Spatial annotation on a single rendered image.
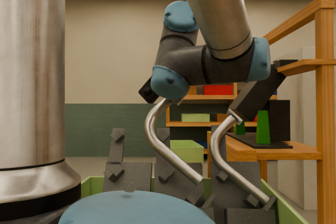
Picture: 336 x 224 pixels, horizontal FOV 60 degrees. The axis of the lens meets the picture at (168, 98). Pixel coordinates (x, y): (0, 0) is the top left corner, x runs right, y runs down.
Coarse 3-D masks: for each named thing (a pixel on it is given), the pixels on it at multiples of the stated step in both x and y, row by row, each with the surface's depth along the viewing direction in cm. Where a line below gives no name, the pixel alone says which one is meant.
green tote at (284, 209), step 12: (84, 180) 98; (96, 180) 104; (204, 180) 101; (84, 192) 97; (96, 192) 103; (204, 192) 101; (264, 192) 94; (276, 192) 85; (276, 204) 82; (288, 204) 75; (276, 216) 82; (288, 216) 72; (300, 216) 67
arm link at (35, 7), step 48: (0, 0) 24; (48, 0) 26; (0, 48) 23; (48, 48) 26; (0, 96) 23; (48, 96) 25; (0, 144) 23; (48, 144) 25; (0, 192) 22; (48, 192) 23
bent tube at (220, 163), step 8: (232, 112) 91; (224, 120) 91; (232, 120) 91; (240, 120) 90; (216, 128) 90; (224, 128) 90; (216, 136) 89; (216, 144) 88; (216, 152) 87; (216, 160) 86; (224, 168) 85; (232, 168) 86; (232, 176) 84; (240, 176) 84; (240, 184) 84; (248, 184) 83; (248, 192) 83; (256, 192) 82; (264, 200) 82
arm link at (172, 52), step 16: (160, 48) 57; (176, 48) 55; (192, 48) 54; (160, 64) 55; (176, 64) 53; (192, 64) 52; (160, 80) 53; (176, 80) 53; (192, 80) 54; (176, 96) 56
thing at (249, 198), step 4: (220, 172) 84; (216, 176) 86; (220, 176) 84; (224, 176) 84; (220, 180) 87; (224, 180) 83; (248, 196) 81; (252, 196) 81; (244, 200) 84; (248, 200) 81; (252, 200) 81; (256, 200) 81; (248, 204) 85; (252, 204) 81
